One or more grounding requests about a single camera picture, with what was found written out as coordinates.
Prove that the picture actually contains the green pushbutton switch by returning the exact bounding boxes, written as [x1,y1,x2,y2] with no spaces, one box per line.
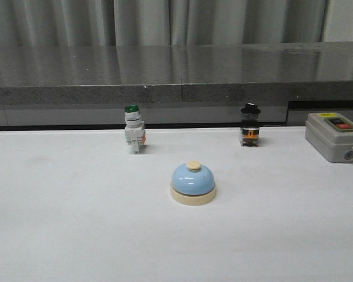
[125,105,146,154]

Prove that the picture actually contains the black rotary selector switch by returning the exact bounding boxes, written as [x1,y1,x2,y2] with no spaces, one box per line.
[239,103,261,146]

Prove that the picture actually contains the grey curtain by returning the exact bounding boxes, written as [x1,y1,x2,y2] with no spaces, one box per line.
[0,1,353,47]

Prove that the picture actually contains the grey on-off switch box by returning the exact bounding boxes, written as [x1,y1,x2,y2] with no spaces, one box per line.
[305,112,353,163]

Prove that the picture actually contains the grey granite counter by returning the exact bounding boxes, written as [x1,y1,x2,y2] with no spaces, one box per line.
[0,42,353,130]

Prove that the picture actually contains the blue and cream call bell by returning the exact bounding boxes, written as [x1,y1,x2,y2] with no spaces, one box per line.
[170,160,217,206]

